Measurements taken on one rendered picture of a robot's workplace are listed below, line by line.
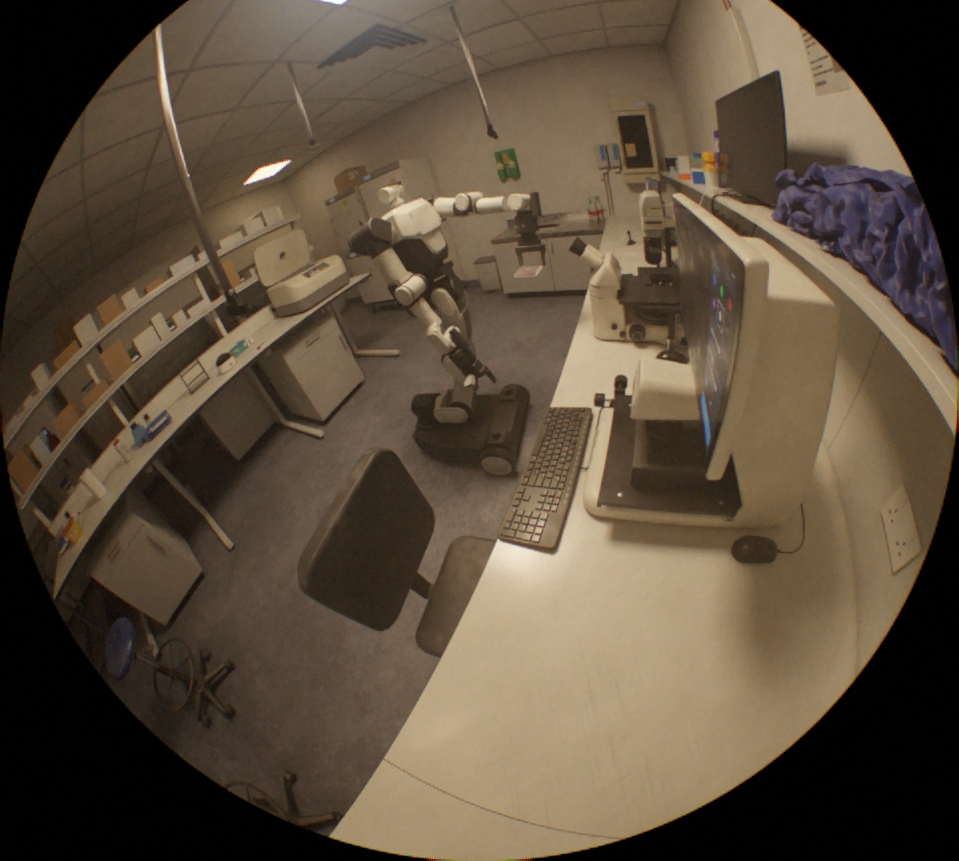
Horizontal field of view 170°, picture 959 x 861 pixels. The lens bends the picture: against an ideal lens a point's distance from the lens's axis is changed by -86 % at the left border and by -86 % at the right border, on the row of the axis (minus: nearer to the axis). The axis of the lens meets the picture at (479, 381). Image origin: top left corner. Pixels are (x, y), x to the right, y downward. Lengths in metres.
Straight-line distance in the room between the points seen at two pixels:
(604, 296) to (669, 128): 2.90
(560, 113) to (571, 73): 0.50
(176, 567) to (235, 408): 1.50
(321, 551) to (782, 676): 0.91
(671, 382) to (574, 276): 2.94
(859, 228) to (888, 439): 0.43
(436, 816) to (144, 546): 2.22
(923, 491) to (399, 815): 1.07
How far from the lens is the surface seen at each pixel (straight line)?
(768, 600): 0.78
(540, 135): 3.90
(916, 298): 0.58
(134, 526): 2.50
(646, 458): 0.65
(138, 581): 2.68
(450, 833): 0.78
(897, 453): 0.84
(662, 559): 0.73
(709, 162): 1.80
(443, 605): 1.03
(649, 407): 0.58
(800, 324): 0.45
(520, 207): 1.25
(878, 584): 0.87
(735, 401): 0.35
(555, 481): 0.79
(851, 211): 0.67
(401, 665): 1.58
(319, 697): 1.81
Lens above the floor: 1.42
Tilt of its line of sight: 34 degrees down
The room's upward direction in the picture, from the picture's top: 18 degrees counter-clockwise
